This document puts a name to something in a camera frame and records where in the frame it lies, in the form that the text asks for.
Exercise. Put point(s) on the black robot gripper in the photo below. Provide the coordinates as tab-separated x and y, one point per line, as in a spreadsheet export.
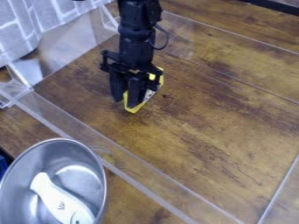
132	58

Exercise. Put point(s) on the yellow butter block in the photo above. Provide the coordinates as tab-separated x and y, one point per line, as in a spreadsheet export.
150	94

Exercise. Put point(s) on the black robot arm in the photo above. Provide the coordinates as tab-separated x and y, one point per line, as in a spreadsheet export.
139	15

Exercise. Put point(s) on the grey brick pattern cloth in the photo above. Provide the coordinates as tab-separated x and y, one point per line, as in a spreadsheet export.
26	19

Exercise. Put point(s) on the clear acrylic barrier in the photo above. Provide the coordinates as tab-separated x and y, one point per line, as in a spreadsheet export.
208	154

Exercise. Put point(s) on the silver metal bowl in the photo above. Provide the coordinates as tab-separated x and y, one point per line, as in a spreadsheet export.
75	170

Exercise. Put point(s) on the blue object at edge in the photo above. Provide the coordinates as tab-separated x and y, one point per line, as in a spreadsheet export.
3	166

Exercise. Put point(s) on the white wooden fish toy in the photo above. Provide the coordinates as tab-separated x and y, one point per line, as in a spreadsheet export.
64	206

